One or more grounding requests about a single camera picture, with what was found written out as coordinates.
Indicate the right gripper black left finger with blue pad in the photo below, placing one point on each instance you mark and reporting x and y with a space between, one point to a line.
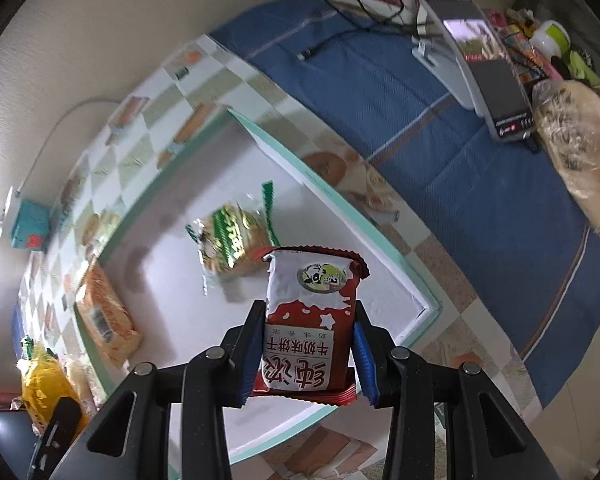
129 436

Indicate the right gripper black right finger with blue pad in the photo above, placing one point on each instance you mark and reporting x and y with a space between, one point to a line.
485 436

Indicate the red white biscuit packet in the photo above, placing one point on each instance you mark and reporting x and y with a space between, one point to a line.
309 324

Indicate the yellow snack packet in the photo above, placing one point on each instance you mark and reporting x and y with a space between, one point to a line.
44 384

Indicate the orange snack packet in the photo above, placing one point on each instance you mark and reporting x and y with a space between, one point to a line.
105 317

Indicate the blue plaid tablecloth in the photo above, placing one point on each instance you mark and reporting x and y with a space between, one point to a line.
500 210

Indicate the teal box with red sticker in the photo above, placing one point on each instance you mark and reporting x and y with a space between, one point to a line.
31 227

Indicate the white power strip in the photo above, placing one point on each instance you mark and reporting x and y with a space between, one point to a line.
5 207

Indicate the green striped biscuit packet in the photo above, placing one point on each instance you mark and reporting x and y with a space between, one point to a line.
232 239

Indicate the white tray teal rim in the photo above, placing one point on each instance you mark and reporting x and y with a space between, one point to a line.
154 267

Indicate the bread in plastic bag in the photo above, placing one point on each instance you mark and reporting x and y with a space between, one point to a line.
567 117

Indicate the smartphone on stand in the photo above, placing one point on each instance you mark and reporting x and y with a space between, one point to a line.
485 64

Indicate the checkered food-print table mat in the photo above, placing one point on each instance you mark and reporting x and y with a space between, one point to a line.
143 136

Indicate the white phone stand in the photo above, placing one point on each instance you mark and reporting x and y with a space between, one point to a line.
437 57

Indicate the white green jar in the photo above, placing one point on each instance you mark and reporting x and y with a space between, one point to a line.
551 39

